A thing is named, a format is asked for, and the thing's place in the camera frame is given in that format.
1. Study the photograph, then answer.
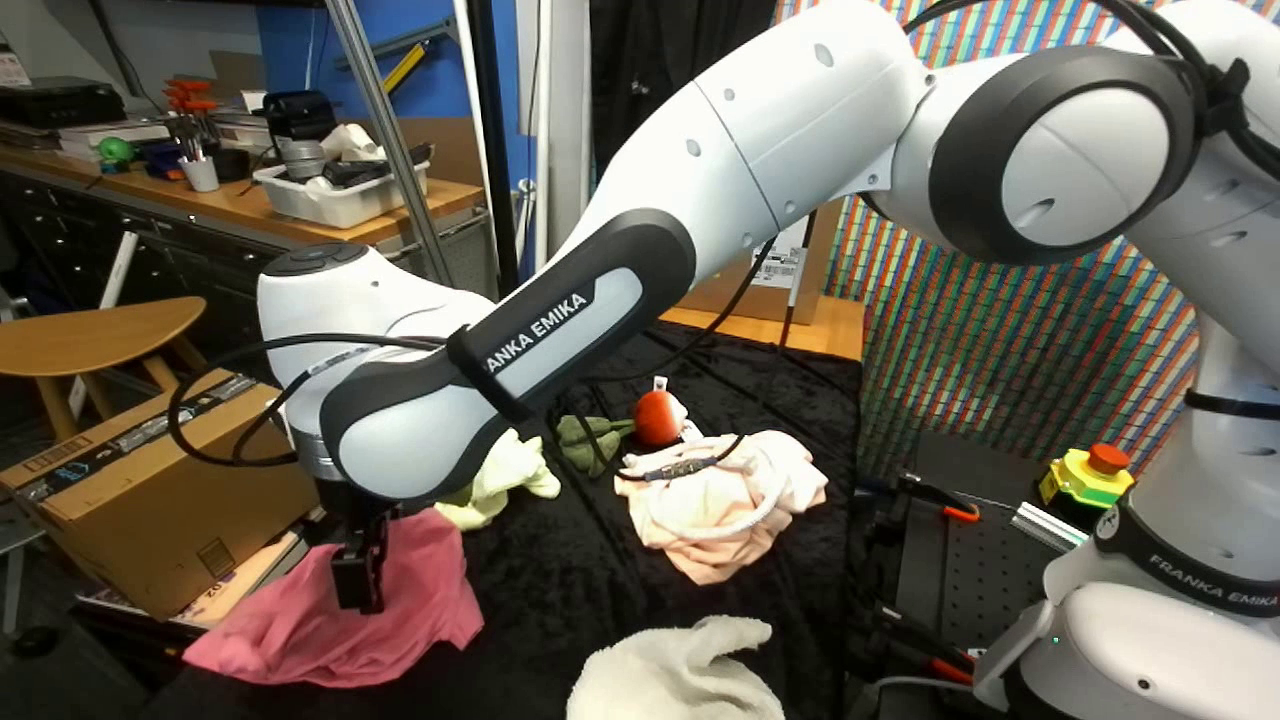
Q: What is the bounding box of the wooden platform board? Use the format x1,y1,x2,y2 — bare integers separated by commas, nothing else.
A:
657,257,873,362

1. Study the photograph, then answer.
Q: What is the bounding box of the black fabric curtain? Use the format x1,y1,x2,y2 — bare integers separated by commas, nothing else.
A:
589,0,785,150

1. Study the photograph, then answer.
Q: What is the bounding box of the silver metal bar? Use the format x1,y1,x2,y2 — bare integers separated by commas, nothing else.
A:
1007,495,1098,553

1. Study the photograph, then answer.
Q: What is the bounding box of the yellow red emergency stop button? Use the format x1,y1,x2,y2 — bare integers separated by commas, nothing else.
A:
1037,439,1139,516

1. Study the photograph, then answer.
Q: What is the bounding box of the white plastic bin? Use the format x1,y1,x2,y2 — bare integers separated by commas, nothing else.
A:
252,156,433,230

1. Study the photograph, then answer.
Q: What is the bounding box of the cream white towel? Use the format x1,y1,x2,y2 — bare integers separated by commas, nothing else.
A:
560,610,791,720

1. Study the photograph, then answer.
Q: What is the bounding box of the long cardboard box black stripe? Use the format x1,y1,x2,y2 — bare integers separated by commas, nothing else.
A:
0,367,337,620

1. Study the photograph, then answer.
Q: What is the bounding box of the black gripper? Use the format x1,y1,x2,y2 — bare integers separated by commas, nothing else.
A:
314,470,404,617

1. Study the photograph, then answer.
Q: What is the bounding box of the blue panel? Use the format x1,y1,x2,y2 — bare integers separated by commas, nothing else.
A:
258,0,545,270

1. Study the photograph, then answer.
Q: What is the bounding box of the black velvet tablecloth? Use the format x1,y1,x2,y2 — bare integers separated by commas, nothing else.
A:
144,296,886,720

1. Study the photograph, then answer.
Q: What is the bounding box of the pale yellow white cloth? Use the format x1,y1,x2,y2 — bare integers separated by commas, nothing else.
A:
433,425,564,535

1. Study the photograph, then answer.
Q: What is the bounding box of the orange handled black clamp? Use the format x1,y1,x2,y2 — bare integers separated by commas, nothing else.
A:
893,470,989,529
875,605,981,693

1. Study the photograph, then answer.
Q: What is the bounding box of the white cup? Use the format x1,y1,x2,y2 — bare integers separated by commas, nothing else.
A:
179,150,224,197

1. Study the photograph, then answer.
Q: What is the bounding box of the multicolour patterned backdrop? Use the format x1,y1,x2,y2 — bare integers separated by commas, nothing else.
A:
773,0,1280,470

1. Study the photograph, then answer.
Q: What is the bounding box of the yellow tool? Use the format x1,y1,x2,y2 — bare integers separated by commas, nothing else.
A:
375,34,436,94

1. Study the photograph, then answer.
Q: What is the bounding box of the black case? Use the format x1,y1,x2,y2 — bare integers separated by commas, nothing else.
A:
0,81,127,133

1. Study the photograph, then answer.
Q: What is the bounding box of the peach shirt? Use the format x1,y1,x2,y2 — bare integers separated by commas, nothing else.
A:
613,428,833,593

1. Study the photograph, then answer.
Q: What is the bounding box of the black breadboard plate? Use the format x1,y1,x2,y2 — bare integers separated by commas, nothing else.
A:
886,437,1071,682

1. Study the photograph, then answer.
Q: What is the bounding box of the black cylindrical device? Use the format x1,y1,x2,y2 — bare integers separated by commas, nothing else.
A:
259,86,340,185

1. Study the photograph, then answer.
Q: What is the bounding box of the light metal rod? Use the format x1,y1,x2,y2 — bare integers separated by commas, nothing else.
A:
321,0,456,288

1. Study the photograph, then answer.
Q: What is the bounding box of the wooden stool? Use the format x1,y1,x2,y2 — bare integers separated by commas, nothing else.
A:
0,292,213,442

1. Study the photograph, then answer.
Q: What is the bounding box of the black vertical pole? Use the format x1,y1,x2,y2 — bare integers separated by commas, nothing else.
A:
450,0,527,304

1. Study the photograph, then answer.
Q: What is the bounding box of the pink cloth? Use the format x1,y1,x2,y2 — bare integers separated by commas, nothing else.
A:
179,505,490,693

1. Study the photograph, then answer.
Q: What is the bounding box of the orange red object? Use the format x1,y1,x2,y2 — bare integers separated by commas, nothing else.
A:
163,73,218,122

